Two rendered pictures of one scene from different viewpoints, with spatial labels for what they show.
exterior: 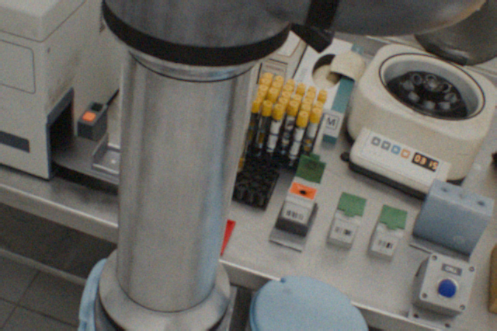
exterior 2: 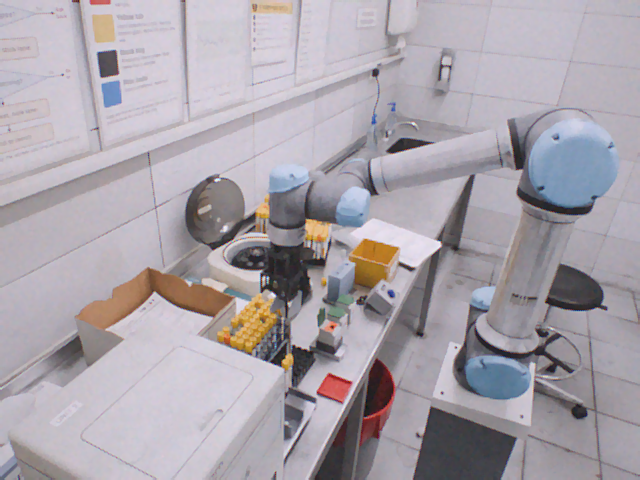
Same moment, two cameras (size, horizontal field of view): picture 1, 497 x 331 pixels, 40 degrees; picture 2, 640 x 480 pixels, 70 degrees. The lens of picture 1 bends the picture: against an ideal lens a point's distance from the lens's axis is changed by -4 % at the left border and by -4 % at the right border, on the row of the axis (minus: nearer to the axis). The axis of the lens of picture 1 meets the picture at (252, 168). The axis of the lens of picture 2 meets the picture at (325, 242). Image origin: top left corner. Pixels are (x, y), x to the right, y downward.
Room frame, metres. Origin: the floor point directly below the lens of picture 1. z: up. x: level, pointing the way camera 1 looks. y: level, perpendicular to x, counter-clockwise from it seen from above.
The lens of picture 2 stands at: (0.56, 0.82, 1.71)
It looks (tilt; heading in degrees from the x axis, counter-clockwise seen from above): 29 degrees down; 284
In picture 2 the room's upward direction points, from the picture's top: 4 degrees clockwise
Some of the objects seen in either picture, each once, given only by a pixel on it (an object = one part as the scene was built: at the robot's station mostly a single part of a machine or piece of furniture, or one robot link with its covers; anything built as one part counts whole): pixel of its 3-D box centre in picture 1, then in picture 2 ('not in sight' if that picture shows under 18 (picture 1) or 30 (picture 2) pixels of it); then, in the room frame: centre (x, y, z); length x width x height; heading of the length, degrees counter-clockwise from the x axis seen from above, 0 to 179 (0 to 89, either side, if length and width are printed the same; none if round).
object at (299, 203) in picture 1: (299, 205); (329, 335); (0.75, -0.08, 0.92); 0.05 x 0.04 x 0.06; 169
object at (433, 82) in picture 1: (427, 98); (256, 261); (1.04, -0.28, 0.97); 0.15 x 0.15 x 0.07
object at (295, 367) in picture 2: (225, 149); (284, 358); (0.83, 0.05, 0.93); 0.17 x 0.09 x 0.11; 82
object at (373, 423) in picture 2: not in sight; (341, 421); (0.75, -0.40, 0.22); 0.38 x 0.37 x 0.44; 82
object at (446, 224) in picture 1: (451, 219); (341, 282); (0.78, -0.32, 0.92); 0.10 x 0.07 x 0.10; 77
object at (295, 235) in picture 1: (295, 217); (329, 344); (0.75, -0.08, 0.89); 0.09 x 0.05 x 0.04; 169
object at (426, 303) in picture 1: (443, 276); (376, 295); (0.67, -0.30, 0.92); 0.13 x 0.07 x 0.08; 172
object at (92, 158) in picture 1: (100, 155); (280, 430); (0.77, 0.23, 0.92); 0.21 x 0.07 x 0.05; 82
